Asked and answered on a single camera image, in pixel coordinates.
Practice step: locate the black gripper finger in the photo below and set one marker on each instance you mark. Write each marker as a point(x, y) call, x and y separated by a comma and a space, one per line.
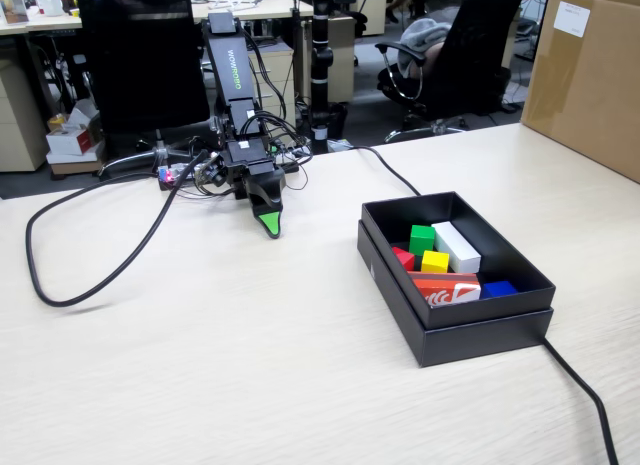
point(267, 192)

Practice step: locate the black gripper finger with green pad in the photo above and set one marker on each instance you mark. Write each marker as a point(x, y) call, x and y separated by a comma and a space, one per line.
point(271, 224)

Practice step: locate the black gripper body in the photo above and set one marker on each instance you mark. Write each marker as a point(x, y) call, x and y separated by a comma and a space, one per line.
point(247, 157)

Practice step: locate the red wooden cube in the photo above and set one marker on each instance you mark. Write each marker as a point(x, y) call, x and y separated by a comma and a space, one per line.
point(404, 260)

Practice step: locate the green wooden cube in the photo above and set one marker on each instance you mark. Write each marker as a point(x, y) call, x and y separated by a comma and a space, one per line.
point(421, 240)

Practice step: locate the yellow wooden cube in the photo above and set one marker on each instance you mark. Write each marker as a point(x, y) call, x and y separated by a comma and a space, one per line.
point(435, 262)

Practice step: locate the black WOWROBO robot arm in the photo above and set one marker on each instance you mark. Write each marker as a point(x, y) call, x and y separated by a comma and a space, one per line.
point(232, 70)

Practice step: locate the white cardboard box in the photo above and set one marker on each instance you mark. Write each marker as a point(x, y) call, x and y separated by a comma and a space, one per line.
point(65, 142)

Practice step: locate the orange card box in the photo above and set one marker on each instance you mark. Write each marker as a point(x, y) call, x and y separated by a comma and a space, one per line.
point(445, 290)

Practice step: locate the black box tray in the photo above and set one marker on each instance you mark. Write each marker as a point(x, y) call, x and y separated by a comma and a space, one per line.
point(500, 305)

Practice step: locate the large brown cardboard box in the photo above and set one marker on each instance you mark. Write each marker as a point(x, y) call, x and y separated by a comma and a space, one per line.
point(585, 85)

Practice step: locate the circuit board with green terminal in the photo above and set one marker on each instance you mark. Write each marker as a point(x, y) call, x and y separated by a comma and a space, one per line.
point(292, 154)

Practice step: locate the controller board with red light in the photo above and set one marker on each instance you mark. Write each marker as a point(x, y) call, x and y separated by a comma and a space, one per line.
point(167, 176)

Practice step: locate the black vertical pole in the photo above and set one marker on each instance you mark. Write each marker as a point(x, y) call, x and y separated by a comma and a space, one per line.
point(320, 60)

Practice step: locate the beige cabinet with dark edge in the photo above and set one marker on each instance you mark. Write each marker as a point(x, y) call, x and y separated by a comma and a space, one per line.
point(342, 60)

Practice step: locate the black mesh office chair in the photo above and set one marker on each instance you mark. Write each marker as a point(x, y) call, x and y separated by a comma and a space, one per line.
point(145, 60)

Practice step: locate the beige office desk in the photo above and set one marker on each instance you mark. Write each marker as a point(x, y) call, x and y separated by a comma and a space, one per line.
point(272, 9)

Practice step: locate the white rectangular block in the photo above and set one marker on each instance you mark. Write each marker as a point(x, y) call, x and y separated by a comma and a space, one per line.
point(457, 247)

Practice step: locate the grey cloth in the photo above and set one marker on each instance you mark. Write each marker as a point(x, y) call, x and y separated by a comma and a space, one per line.
point(425, 35)

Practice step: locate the beige side cabinet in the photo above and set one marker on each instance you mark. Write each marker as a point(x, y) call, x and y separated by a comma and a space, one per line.
point(20, 135)

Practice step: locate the blue wooden cube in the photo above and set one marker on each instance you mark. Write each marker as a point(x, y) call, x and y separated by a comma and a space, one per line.
point(497, 289)

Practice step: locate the cola bottle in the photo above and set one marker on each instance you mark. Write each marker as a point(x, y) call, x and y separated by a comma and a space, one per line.
point(67, 0)

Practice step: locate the black chrome-armed office chair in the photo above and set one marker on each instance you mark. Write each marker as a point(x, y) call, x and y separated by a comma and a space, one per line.
point(475, 60)

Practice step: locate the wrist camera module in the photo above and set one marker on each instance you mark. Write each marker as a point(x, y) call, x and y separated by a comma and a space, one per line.
point(214, 172)

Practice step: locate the photo frame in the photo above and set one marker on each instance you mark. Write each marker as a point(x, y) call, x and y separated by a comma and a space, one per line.
point(14, 5)

